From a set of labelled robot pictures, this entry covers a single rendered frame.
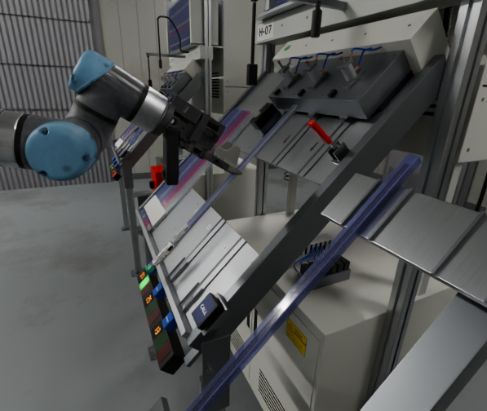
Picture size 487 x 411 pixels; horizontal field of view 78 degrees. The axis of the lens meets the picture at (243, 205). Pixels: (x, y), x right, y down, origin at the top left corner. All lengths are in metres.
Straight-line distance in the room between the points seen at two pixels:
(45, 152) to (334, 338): 0.69
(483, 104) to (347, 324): 0.58
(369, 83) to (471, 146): 0.33
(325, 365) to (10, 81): 3.99
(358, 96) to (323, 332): 0.52
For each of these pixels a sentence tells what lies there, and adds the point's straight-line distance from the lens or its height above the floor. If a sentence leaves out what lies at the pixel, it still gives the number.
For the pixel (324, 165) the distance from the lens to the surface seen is 0.64.
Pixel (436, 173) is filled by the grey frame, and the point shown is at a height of 1.00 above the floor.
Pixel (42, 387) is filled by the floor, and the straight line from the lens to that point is 1.64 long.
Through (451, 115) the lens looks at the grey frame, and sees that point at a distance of 0.72.
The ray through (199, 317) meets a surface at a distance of 0.55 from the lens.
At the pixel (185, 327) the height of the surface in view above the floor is 0.73.
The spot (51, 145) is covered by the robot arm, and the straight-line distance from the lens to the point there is 0.45.
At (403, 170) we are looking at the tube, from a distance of 0.37.
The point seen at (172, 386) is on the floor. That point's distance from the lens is 1.47.
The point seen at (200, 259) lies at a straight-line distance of 0.71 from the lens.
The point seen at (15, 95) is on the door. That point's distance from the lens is 4.22.
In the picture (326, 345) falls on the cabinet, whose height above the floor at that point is 0.59.
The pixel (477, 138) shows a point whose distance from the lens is 0.90.
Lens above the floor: 1.14
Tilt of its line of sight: 21 degrees down
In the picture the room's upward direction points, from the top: 2 degrees clockwise
